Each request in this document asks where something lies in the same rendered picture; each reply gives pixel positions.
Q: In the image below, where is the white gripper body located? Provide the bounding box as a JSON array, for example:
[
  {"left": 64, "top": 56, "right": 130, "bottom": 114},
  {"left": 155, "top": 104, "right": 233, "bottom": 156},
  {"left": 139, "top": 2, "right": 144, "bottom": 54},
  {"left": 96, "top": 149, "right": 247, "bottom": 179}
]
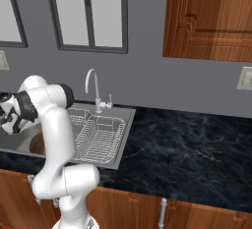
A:
[{"left": 0, "top": 105, "right": 22, "bottom": 136}]

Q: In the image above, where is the wooden base cabinet door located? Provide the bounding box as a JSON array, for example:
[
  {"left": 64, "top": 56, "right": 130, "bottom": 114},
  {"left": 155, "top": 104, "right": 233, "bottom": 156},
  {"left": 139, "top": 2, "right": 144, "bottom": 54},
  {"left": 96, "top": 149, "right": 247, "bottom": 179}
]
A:
[
  {"left": 162, "top": 199, "right": 252, "bottom": 229},
  {"left": 0, "top": 168, "right": 63, "bottom": 229},
  {"left": 85, "top": 186, "right": 165, "bottom": 229}
]

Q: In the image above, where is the white curved sink faucet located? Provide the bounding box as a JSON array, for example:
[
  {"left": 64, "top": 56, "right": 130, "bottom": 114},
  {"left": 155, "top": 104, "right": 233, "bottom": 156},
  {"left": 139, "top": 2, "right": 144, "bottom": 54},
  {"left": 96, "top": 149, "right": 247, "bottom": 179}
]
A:
[{"left": 84, "top": 68, "right": 114, "bottom": 114}]

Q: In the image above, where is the steel kitchen sink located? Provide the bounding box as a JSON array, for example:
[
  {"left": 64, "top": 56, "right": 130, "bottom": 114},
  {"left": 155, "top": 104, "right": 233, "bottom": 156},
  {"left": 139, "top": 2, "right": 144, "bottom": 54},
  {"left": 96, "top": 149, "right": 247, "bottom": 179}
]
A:
[{"left": 0, "top": 102, "right": 137, "bottom": 171}]

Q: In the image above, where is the grey framed double window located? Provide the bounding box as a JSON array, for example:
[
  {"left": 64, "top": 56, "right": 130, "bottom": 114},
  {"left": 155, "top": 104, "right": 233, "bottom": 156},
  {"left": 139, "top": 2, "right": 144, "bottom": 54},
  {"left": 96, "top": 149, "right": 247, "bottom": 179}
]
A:
[{"left": 43, "top": 0, "right": 130, "bottom": 55}]

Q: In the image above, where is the beige wall outlet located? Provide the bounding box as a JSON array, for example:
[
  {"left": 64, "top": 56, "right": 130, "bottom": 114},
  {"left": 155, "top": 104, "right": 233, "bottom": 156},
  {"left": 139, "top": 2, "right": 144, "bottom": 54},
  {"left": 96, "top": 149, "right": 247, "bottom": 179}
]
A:
[
  {"left": 236, "top": 66, "right": 252, "bottom": 92},
  {"left": 0, "top": 49, "right": 11, "bottom": 72}
]

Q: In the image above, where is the white wire dish rack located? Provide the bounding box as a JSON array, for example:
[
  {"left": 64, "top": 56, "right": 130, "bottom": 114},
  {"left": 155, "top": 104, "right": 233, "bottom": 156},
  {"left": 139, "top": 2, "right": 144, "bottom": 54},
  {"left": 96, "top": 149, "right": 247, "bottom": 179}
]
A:
[{"left": 67, "top": 108, "right": 127, "bottom": 164}]

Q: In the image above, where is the wooden wall cabinet door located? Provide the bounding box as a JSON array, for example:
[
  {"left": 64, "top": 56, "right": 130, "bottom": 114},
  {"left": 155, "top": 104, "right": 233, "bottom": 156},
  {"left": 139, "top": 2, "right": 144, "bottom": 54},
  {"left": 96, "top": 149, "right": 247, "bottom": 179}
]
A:
[{"left": 161, "top": 0, "right": 252, "bottom": 64}]

